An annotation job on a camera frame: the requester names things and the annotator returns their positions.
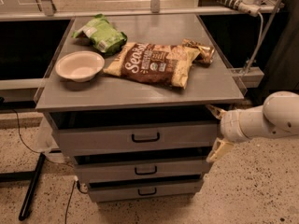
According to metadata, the white power cord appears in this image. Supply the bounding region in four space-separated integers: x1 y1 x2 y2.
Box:
239 12 265 77

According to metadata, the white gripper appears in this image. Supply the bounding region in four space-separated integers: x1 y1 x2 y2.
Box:
206 105 249 163

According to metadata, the brown yellow chip bag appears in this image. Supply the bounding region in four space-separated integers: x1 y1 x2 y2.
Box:
104 43 199 89

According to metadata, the small gold snack bag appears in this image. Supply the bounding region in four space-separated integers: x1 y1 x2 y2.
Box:
182 39 215 64

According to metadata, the white power strip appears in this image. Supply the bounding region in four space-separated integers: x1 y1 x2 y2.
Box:
215 0 260 17

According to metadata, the white paper bowl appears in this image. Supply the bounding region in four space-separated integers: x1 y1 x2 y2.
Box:
55 51 105 82

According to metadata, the black metal stand leg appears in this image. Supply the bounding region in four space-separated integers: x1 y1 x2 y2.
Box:
0 153 46 221

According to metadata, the green snack bag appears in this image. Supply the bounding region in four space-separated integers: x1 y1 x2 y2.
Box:
72 14 127 56

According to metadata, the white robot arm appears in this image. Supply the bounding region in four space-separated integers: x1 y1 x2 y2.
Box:
206 91 299 163

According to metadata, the grey bottom drawer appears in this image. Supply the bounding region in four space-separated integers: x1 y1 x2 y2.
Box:
89 178 203 203

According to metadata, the dark cabinet at right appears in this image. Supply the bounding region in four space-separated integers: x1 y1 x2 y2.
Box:
249 0 299 105

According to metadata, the grey drawer cabinet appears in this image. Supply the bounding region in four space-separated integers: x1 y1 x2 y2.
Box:
35 13 246 203

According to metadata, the black floor cable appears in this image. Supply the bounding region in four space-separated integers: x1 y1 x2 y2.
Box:
8 107 78 224

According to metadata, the grey drawer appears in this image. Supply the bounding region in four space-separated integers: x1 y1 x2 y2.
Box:
52 121 217 157
75 156 211 183
89 178 203 203

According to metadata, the grey middle drawer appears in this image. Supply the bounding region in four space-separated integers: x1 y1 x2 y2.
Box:
75 156 211 183

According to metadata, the grey top drawer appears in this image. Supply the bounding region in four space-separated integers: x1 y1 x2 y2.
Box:
52 121 217 157

